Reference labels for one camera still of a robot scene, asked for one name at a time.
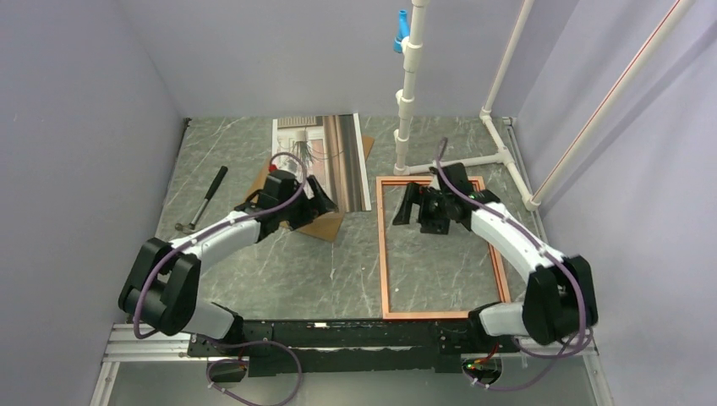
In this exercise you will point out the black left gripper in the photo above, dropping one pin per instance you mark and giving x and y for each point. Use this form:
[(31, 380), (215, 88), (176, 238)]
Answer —
[(318, 205)]

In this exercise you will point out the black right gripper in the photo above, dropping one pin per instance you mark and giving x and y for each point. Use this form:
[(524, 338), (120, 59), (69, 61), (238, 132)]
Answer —
[(412, 195)]

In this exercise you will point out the red picture frame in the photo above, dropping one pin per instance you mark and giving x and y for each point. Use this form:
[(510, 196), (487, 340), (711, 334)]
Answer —
[(426, 276)]

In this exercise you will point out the printed photo sheet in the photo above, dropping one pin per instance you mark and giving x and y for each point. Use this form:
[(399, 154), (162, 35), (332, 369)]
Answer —
[(330, 148)]

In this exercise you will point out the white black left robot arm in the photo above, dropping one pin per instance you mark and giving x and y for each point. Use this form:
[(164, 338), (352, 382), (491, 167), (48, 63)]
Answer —
[(162, 288)]

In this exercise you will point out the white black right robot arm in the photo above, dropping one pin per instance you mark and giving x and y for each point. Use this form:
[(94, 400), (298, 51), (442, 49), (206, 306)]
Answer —
[(559, 303)]

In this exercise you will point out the white PVC pipe stand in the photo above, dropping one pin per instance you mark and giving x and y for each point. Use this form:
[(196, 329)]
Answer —
[(457, 78)]

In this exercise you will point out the blue pipe fitting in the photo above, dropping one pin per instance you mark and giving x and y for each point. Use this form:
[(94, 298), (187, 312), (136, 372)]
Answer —
[(403, 30)]

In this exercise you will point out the white pole with red stripe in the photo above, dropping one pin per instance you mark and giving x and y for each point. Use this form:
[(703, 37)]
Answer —
[(666, 25)]

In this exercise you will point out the black handled hammer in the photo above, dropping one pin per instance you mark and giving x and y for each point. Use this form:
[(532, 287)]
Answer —
[(189, 227)]

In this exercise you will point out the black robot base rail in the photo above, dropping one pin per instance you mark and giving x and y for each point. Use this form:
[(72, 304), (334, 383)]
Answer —
[(276, 347)]

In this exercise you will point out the aluminium extrusion frame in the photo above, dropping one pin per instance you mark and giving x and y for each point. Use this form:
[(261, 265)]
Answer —
[(161, 292)]

